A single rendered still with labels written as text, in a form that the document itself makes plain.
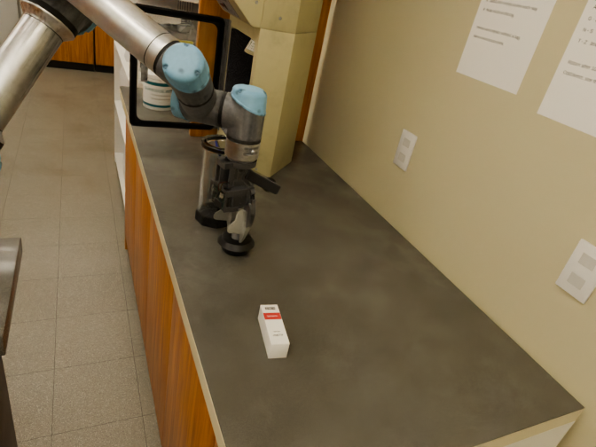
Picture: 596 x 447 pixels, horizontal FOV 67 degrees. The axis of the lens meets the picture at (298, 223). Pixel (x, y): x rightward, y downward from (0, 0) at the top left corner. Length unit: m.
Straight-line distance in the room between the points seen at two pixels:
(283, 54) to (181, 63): 0.64
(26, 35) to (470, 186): 1.07
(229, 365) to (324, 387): 0.17
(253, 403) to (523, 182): 0.76
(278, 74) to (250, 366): 0.91
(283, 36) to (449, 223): 0.72
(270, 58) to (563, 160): 0.84
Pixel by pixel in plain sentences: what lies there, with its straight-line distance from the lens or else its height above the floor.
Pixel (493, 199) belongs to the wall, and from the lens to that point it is 1.20.
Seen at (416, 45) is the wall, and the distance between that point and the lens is 1.47.
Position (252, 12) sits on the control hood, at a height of 1.45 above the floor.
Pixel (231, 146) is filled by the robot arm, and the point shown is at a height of 1.22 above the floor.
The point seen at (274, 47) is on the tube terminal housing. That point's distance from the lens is 1.42.
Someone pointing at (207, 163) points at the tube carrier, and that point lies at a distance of 1.15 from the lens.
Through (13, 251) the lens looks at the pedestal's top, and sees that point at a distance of 1.13.
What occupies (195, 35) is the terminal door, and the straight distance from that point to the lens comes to 1.67.
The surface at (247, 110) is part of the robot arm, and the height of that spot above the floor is 1.31.
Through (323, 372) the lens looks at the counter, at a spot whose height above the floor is 0.94.
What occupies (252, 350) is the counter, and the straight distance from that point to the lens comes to 0.88.
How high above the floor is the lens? 1.56
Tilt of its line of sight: 29 degrees down
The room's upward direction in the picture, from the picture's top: 13 degrees clockwise
